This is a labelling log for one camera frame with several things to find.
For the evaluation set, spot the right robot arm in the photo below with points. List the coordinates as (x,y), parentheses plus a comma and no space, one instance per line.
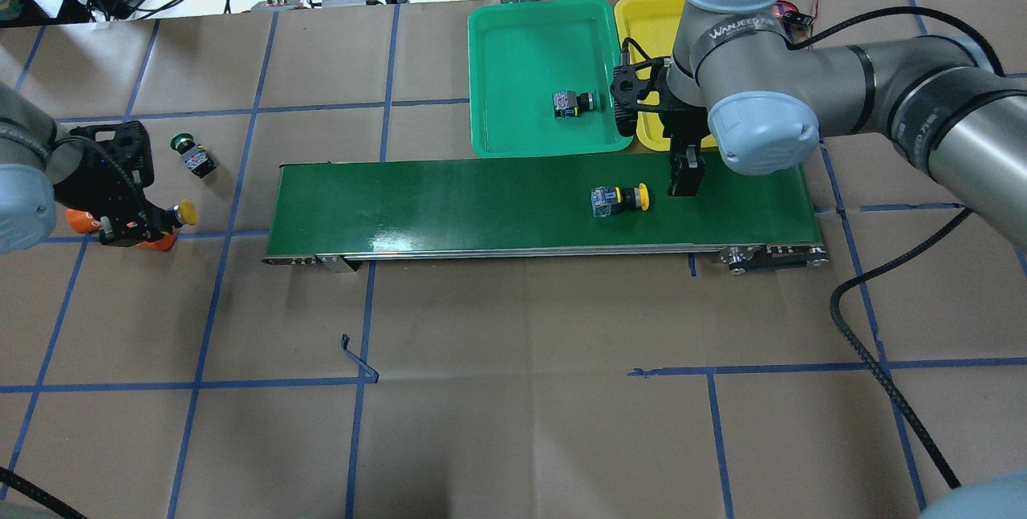
(941,101)

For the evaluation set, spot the green conveyor belt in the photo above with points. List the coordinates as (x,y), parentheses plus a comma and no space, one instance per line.
(339,215)

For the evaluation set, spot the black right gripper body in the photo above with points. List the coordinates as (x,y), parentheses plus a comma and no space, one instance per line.
(684,132)

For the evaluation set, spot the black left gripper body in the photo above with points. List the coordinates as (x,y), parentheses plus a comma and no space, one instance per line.
(90,196)

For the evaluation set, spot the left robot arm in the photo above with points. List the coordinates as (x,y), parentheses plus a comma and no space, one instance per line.
(29,171)

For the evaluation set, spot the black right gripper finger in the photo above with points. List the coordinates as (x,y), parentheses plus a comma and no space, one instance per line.
(687,168)

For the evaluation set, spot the yellow push button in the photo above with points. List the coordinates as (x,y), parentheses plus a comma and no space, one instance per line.
(607,201)
(167,221)

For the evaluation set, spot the green push button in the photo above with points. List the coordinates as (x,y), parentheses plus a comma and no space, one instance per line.
(567,104)
(196,157)

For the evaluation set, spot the orange cylinder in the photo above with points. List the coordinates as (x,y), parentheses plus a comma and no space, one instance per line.
(164,244)
(82,222)

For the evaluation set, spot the green plastic tray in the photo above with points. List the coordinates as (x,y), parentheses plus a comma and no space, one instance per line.
(519,55)

